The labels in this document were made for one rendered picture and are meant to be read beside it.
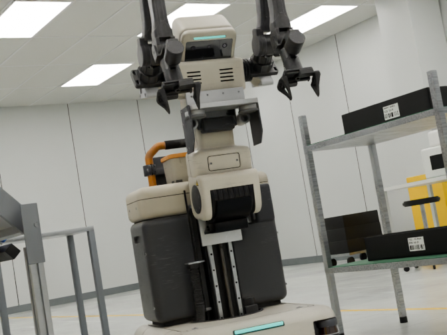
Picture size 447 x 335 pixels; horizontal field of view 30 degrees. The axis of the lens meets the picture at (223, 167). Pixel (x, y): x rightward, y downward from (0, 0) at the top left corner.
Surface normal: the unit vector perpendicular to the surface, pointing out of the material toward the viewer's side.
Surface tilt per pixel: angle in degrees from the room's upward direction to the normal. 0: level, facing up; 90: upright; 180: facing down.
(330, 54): 90
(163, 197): 90
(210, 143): 98
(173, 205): 90
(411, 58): 90
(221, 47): 133
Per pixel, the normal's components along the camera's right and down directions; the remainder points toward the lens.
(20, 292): 0.52, -0.16
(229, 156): 0.33, 0.01
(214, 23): 0.09, -0.81
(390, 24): -0.84, 0.10
